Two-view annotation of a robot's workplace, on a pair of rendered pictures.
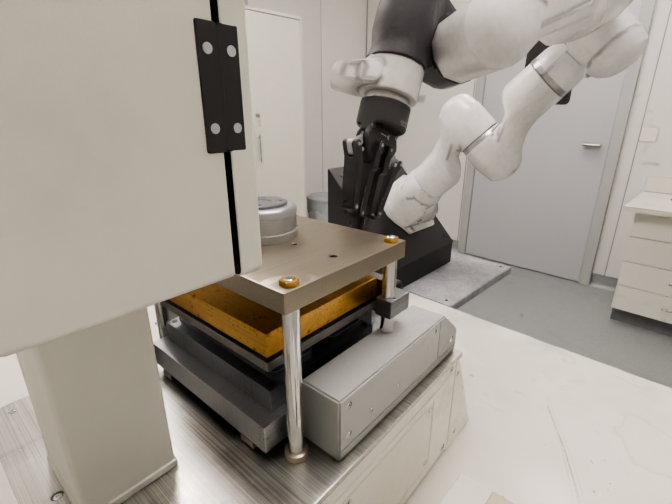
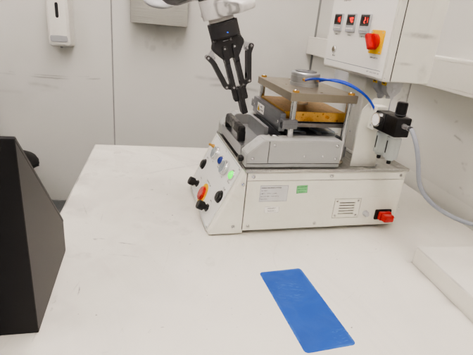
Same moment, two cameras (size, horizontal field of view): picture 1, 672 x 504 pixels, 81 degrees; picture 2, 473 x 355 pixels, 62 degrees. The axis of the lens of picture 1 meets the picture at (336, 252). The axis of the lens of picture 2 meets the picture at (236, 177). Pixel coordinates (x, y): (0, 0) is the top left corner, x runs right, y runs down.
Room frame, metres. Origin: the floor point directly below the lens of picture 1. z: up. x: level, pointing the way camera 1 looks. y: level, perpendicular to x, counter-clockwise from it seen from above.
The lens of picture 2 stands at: (1.44, 0.55, 1.25)
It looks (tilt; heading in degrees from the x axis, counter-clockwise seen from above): 22 degrees down; 213
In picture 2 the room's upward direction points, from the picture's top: 5 degrees clockwise
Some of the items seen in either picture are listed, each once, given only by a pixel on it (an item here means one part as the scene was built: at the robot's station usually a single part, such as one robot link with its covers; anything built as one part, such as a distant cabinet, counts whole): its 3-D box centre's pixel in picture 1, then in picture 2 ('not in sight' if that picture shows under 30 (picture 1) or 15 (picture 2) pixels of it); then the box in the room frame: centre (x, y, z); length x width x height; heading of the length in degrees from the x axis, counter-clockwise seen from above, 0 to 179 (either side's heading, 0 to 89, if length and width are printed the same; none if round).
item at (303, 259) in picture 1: (231, 259); (316, 96); (0.42, 0.12, 1.08); 0.31 x 0.24 x 0.13; 49
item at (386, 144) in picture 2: not in sight; (386, 130); (0.48, 0.34, 1.05); 0.15 x 0.05 x 0.15; 49
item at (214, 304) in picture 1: (261, 267); (302, 101); (0.44, 0.09, 1.07); 0.22 x 0.17 x 0.10; 49
